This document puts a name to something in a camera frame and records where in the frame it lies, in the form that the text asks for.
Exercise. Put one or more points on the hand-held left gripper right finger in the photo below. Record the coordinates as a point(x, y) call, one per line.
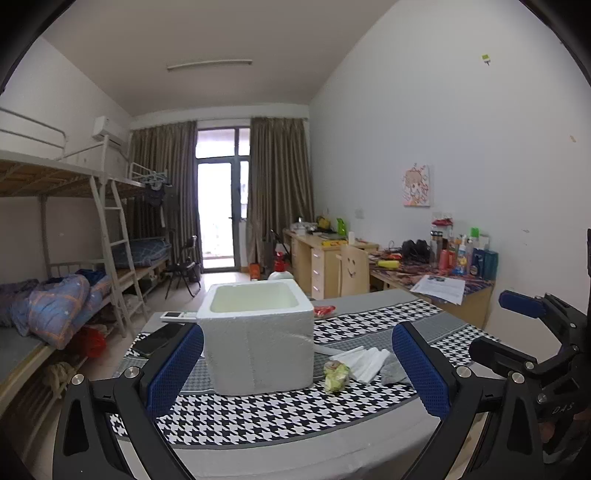
point(420, 369)

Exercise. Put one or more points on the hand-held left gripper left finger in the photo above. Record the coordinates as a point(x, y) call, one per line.
point(175, 364)

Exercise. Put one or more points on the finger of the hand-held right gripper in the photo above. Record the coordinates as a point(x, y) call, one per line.
point(498, 353)
point(521, 304)

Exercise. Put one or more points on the light grey sock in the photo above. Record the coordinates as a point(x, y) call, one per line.
point(395, 371)

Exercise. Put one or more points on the white towel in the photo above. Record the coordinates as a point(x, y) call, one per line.
point(360, 362)

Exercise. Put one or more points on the white foam box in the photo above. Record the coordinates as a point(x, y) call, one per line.
point(256, 341)

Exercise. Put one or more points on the black smartphone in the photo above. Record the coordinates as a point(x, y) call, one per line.
point(154, 340)

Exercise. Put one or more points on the white remote control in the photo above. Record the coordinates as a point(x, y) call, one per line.
point(178, 316)

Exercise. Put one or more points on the group of toiletry bottles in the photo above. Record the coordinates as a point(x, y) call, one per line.
point(466, 256)

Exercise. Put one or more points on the white printed papers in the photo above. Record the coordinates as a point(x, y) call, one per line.
point(438, 288)

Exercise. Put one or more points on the green yellow crumpled bag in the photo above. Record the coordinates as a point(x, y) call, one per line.
point(337, 376)

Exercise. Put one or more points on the red plastic bag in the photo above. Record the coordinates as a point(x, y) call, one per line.
point(90, 341)

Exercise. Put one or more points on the black folding chair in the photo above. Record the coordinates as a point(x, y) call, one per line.
point(184, 270)

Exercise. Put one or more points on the houndstooth blanket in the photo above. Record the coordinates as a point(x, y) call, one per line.
point(258, 415)

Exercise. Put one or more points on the yellow bottle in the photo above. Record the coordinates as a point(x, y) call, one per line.
point(388, 264)

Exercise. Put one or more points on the red snack packet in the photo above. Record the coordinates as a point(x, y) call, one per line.
point(324, 311)

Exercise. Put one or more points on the blue checked mattress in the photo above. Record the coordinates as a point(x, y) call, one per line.
point(141, 251)

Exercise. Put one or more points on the wooden smiley chair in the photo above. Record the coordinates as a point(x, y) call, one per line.
point(353, 270)

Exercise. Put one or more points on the black headphones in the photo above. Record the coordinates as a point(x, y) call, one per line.
point(415, 249)

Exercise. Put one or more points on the orange box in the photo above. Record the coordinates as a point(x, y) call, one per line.
point(256, 271)

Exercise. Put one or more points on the white bunk ladder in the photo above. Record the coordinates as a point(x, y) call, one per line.
point(117, 249)

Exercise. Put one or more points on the blue orange quilt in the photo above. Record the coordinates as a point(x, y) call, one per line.
point(55, 309)

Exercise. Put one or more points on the white plastic jug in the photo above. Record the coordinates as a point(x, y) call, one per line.
point(280, 275)

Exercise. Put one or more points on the red fire extinguisher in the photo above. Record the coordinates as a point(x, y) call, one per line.
point(279, 262)

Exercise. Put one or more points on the wooden desk with drawers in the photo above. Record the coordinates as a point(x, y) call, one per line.
point(318, 258)

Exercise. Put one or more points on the glass balcony door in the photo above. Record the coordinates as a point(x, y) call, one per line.
point(217, 203)

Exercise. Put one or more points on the dark hanging clothes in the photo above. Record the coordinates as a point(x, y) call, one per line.
point(153, 198)

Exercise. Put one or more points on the brown curtain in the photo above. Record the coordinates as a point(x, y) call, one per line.
point(281, 184)
point(161, 184)

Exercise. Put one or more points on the metal bunk bed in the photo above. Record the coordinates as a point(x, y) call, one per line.
point(46, 177)

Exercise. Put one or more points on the white air conditioner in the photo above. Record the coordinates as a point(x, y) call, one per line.
point(108, 131)

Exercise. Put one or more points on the ceiling tube lamp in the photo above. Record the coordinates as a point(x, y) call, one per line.
point(210, 64)

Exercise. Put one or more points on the cartoon wall poster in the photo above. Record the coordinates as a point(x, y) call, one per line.
point(416, 185)

